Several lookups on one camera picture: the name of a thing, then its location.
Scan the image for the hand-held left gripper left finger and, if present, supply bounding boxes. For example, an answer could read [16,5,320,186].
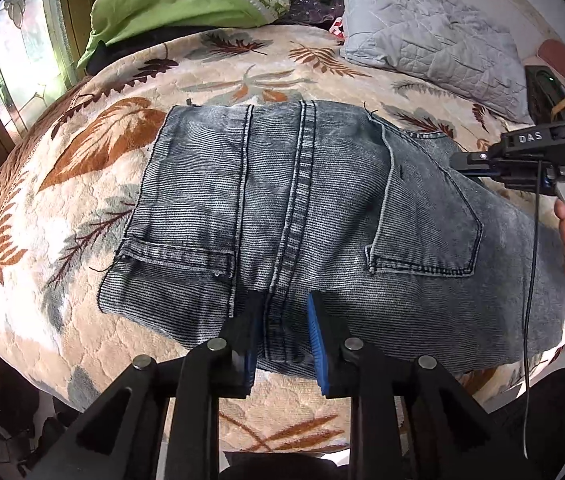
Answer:
[25,292,268,480]

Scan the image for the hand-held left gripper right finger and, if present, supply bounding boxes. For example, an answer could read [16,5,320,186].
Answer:
[306,292,543,480]

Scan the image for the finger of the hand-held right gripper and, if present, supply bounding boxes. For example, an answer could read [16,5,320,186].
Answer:
[449,150,502,179]

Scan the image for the grey denim pants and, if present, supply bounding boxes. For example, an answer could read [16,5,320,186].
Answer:
[97,99,565,378]

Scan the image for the grey quilted pillow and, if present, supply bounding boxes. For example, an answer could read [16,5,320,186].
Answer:
[338,0,535,125]

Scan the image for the purple cloth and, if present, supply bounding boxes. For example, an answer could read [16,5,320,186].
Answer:
[282,0,348,28]

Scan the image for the person's dark trouser leg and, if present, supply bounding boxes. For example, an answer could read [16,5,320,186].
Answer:
[462,367,565,480]

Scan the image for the leaf print blanket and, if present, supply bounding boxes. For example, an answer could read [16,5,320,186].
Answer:
[0,27,565,456]

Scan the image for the green patterned quilt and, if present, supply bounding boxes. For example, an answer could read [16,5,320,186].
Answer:
[76,0,348,71]

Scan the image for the stained glass window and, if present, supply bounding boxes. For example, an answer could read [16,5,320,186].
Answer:
[0,0,80,136]

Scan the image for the black cable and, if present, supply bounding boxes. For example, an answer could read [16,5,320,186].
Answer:
[521,160,545,453]

